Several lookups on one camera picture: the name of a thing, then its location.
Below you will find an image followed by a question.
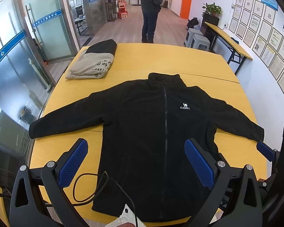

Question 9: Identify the black planter box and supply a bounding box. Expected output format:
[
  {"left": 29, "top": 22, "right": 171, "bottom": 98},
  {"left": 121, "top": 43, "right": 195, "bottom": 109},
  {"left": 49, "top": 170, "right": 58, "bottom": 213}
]
[{"left": 201, "top": 13, "right": 220, "bottom": 36}]

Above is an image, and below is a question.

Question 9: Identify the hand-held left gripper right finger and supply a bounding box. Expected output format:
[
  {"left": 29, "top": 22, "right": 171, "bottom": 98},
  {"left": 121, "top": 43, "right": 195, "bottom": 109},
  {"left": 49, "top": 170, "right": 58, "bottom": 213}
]
[{"left": 180, "top": 138, "right": 263, "bottom": 227}]

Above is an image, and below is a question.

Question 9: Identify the long yellow folding table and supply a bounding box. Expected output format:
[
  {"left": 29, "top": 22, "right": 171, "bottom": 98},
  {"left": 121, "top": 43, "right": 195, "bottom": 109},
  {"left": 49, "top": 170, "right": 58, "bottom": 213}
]
[{"left": 204, "top": 22, "right": 253, "bottom": 75}]

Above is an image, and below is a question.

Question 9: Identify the green potted plant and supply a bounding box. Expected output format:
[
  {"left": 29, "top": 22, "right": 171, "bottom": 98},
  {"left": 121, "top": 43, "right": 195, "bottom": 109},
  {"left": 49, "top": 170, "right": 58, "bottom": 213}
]
[{"left": 202, "top": 2, "right": 222, "bottom": 17}]

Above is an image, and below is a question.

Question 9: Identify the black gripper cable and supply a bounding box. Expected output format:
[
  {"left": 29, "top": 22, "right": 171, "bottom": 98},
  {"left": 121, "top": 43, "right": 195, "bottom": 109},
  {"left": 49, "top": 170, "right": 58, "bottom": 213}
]
[{"left": 72, "top": 171, "right": 142, "bottom": 227}]

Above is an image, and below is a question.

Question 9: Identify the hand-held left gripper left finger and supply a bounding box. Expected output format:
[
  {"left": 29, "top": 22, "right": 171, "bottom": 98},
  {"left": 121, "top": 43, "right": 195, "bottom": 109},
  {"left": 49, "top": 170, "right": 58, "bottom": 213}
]
[{"left": 9, "top": 138, "right": 88, "bottom": 227}]

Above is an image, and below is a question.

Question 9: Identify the white paper tag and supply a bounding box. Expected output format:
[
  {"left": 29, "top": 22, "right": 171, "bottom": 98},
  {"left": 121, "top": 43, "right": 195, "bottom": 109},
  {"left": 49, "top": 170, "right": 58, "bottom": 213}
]
[{"left": 110, "top": 203, "right": 142, "bottom": 227}]

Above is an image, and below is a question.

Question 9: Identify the black fleece jacket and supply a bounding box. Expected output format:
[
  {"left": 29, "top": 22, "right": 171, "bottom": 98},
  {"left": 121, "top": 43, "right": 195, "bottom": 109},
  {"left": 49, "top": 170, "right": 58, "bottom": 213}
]
[{"left": 28, "top": 72, "right": 265, "bottom": 223}]

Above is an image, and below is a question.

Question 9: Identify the black flower stand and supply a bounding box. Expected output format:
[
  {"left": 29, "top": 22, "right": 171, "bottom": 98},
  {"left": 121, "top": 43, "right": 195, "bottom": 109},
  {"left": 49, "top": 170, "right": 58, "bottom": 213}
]
[{"left": 105, "top": 0, "right": 117, "bottom": 22}]

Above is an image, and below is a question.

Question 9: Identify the folded beige and black garment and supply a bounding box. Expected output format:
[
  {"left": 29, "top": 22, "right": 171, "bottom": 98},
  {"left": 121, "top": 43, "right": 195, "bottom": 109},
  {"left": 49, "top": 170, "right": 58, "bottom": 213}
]
[{"left": 65, "top": 39, "right": 118, "bottom": 80}]

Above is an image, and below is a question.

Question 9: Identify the grey plastic stool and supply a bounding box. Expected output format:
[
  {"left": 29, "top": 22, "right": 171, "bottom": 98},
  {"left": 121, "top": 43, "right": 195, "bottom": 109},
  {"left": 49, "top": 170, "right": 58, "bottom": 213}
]
[
  {"left": 192, "top": 34, "right": 211, "bottom": 51},
  {"left": 183, "top": 28, "right": 200, "bottom": 48}
]

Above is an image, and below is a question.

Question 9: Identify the black backpack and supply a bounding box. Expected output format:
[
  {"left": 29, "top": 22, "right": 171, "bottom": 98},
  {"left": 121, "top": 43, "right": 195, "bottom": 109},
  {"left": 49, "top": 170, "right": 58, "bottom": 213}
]
[{"left": 186, "top": 17, "right": 200, "bottom": 31}]

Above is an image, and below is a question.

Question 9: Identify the office desk behind glass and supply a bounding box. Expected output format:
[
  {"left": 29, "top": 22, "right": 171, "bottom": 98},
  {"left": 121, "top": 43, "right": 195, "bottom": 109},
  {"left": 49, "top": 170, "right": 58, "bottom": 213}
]
[{"left": 74, "top": 15, "right": 91, "bottom": 36}]

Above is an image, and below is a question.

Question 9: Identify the stack of red boxes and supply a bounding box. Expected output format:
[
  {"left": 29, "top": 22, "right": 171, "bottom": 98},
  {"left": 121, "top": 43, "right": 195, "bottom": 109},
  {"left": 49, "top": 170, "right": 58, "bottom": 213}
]
[{"left": 117, "top": 0, "right": 128, "bottom": 19}]

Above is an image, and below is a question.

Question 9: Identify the glass door with metal handle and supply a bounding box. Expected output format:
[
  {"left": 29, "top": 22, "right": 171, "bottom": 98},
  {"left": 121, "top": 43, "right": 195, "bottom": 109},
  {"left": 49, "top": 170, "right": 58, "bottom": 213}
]
[{"left": 20, "top": 0, "right": 77, "bottom": 63}]

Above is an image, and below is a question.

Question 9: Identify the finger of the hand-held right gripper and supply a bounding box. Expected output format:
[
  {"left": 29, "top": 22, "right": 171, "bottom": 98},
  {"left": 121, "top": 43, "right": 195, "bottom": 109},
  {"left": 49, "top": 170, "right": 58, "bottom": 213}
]
[{"left": 256, "top": 141, "right": 281, "bottom": 163}]

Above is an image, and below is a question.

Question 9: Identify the group of framed wall certificates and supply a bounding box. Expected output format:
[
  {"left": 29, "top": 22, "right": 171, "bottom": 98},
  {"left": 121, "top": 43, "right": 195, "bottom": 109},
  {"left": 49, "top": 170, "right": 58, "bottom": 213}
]
[{"left": 228, "top": 0, "right": 284, "bottom": 114}]

